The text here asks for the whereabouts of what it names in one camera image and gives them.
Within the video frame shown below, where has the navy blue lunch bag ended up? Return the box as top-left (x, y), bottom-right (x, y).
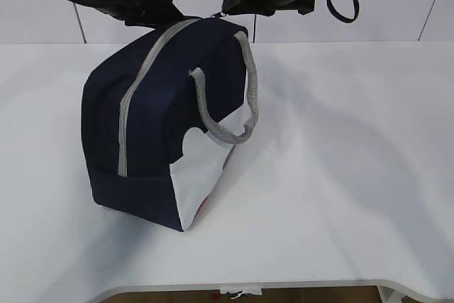
top-left (81, 18), bottom-right (258, 231)

